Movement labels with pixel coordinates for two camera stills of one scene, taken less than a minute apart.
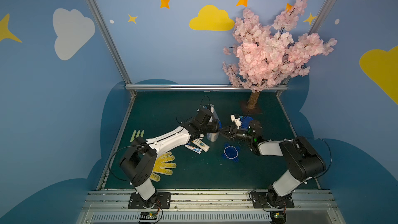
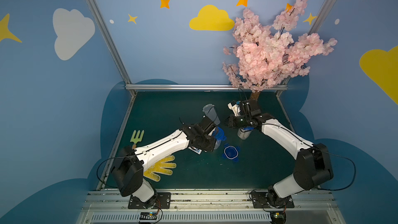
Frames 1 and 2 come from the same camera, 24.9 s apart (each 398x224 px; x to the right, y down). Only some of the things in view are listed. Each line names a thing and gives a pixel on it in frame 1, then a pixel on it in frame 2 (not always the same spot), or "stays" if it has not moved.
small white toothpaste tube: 193,149 stays
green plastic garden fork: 137,136 stays
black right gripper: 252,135 -> 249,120
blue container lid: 231,152 stays
